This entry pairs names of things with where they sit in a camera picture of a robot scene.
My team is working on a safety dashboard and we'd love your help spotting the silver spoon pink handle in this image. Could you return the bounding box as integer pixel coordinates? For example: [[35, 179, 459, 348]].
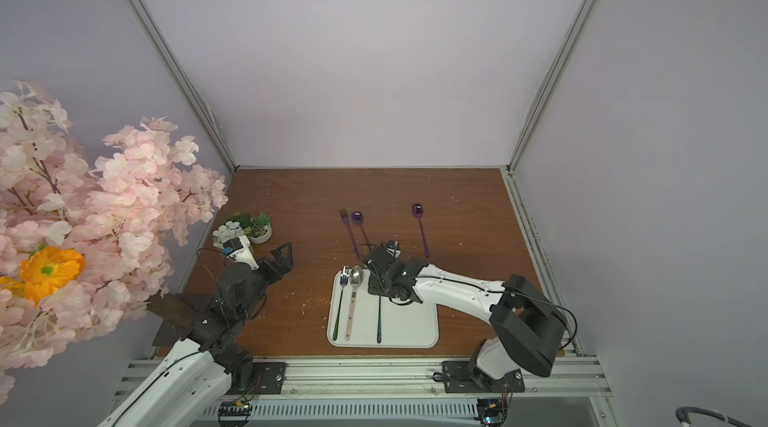
[[345, 266, 365, 341]]

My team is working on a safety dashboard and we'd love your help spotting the green handled iridescent fork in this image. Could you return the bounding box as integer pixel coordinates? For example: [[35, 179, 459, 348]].
[[332, 266, 350, 341]]

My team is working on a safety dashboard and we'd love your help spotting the white plastic tray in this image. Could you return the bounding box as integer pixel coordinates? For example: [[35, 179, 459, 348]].
[[327, 271, 439, 349]]

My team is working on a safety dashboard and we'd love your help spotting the blue fork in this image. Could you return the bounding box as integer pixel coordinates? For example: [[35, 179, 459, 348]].
[[376, 297, 382, 344]]

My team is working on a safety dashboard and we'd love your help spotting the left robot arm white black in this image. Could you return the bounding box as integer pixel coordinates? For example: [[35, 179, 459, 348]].
[[101, 242, 294, 426]]

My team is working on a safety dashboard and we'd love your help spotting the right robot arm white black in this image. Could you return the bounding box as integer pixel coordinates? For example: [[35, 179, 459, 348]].
[[362, 244, 572, 380]]

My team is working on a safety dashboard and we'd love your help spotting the purple fork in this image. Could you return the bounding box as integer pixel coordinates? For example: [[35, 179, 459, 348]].
[[340, 208, 363, 260]]

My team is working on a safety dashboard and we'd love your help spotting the small succulent white pot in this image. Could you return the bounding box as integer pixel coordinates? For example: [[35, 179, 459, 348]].
[[228, 212, 272, 245]]

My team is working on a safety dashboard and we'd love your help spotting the white flower beige pot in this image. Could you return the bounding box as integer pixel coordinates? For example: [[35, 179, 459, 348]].
[[212, 220, 245, 251]]

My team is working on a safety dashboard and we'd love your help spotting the dark metal plate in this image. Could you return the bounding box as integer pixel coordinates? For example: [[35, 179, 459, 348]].
[[147, 294, 211, 347]]

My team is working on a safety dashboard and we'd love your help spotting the left controller board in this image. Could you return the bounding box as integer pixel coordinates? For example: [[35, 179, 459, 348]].
[[216, 401, 254, 427]]

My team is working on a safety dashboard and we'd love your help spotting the controller board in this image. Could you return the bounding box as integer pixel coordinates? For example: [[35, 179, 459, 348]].
[[216, 401, 254, 427], [474, 398, 508, 427]]

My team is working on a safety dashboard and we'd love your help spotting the pink blossom artificial tree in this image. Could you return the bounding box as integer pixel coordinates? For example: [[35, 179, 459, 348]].
[[1, 81, 227, 396]]

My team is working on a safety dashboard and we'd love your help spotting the right controller board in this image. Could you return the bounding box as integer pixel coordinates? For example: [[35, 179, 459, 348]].
[[474, 398, 508, 427]]

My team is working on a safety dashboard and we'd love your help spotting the orange artificial poppy flower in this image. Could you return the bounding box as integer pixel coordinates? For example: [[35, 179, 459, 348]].
[[1, 247, 86, 305]]

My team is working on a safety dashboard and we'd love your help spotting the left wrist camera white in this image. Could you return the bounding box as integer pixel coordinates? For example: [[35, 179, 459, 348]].
[[221, 235, 258, 270]]

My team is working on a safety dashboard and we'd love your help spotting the purple spoon long handle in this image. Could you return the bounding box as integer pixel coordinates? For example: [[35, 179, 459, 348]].
[[352, 211, 372, 250]]

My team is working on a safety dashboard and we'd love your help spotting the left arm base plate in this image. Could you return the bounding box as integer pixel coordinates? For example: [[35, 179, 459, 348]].
[[229, 361, 288, 396]]

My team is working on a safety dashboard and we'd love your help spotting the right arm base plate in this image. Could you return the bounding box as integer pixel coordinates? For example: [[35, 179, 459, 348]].
[[432, 360, 526, 394]]

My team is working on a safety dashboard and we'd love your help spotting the aluminium front rail frame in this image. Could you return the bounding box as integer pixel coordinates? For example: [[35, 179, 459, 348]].
[[107, 356, 624, 426]]

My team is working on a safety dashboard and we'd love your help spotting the right corner aluminium post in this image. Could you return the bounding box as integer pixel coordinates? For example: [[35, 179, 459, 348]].
[[506, 0, 598, 176]]

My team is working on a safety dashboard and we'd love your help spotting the corner aluminium post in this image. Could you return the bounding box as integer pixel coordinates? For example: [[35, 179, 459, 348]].
[[506, 0, 598, 176], [124, 0, 238, 173]]

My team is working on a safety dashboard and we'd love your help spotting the left corner aluminium post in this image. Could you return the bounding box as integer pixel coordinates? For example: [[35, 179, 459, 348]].
[[124, 0, 238, 173]]

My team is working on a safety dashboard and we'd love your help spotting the black cable loop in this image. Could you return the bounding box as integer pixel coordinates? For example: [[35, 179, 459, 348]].
[[674, 405, 754, 427]]

